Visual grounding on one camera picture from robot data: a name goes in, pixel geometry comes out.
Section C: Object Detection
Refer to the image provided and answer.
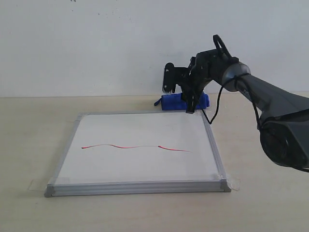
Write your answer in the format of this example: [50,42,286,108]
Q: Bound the blue cloth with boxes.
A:
[154,92,210,111]

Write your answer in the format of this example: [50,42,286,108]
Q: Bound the dark grey Piper robot arm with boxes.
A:
[177,50,309,172]

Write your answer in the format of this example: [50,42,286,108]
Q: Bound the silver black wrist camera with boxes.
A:
[162,62,189,93]

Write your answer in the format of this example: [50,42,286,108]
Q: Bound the clear tape strip back left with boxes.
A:
[66,115,83,123]

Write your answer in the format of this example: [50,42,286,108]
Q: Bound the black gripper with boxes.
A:
[177,49,217,114]

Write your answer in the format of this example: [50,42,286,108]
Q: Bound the clear tape strip front right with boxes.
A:
[212,174,240,192]

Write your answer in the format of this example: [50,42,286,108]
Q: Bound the white board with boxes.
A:
[44,111,231,197]

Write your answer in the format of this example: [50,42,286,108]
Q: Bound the clear tape strip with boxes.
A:
[66,115,83,123]
[212,174,240,192]
[27,177,70,192]

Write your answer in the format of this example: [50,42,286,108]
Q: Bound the clear tape strip front left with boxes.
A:
[27,177,70,192]

